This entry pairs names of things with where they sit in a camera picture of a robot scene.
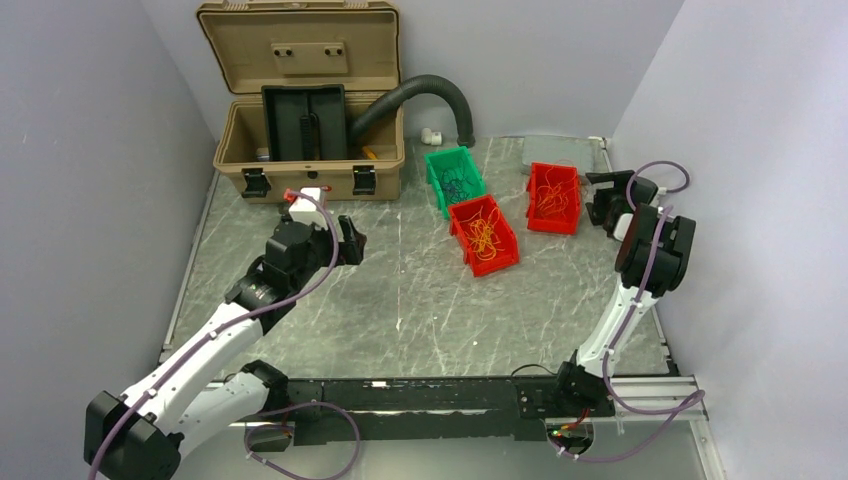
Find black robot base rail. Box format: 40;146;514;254
243;375;615;446

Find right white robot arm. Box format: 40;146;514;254
550;163;697;415

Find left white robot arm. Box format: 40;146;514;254
84;215;367;479

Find white pipe fitting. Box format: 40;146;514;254
420;128;444;146

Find red plastic bin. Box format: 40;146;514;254
448;194;520;277
526;163;582;235

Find black toolbox tray insert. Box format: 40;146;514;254
261;84;348;162

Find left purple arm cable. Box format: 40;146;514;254
87;188;362;480

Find black corrugated hose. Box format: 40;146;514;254
349;74;478;150

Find green plastic bin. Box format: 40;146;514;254
424;146;486;219

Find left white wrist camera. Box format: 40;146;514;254
283;186;328;230

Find tan plastic toolbox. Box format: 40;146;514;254
196;1;405;204

